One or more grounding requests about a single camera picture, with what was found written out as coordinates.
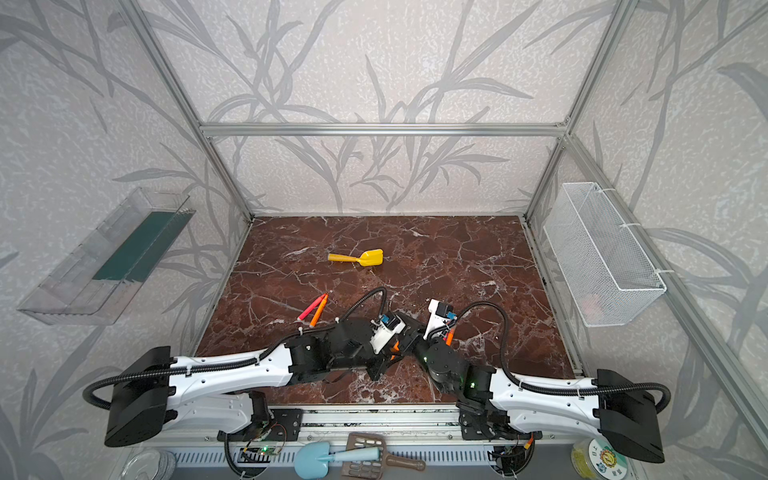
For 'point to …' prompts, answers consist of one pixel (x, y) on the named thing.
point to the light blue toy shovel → (312, 460)
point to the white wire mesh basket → (605, 272)
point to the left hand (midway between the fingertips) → (404, 343)
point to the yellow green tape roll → (596, 459)
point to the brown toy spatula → (373, 469)
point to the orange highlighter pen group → (394, 349)
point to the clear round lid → (148, 464)
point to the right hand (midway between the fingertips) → (395, 312)
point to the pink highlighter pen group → (305, 314)
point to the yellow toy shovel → (368, 258)
